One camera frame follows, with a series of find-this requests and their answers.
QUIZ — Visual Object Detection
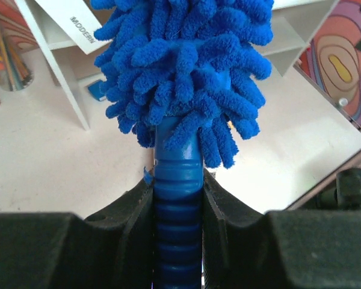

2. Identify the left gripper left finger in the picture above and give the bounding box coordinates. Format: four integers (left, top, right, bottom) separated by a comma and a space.
0, 181, 153, 288

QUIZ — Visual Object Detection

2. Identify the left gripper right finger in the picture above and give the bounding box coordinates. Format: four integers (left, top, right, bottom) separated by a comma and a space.
203, 172, 361, 288

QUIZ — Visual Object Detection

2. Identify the blue microfiber duster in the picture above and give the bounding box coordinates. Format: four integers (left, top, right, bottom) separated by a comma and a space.
90, 0, 274, 288

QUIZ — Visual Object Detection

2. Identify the white wooden bookshelf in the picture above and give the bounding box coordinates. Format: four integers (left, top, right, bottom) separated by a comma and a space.
255, 0, 341, 78

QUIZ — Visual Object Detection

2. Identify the blue pencil sharpener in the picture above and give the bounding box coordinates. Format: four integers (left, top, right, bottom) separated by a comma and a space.
87, 79, 106, 102

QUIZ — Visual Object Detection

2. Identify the small white side shelf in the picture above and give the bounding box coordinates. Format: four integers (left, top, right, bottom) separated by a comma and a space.
15, 1, 106, 130

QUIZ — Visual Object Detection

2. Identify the clear cup of pencils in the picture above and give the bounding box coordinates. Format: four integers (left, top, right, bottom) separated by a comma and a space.
0, 25, 33, 91

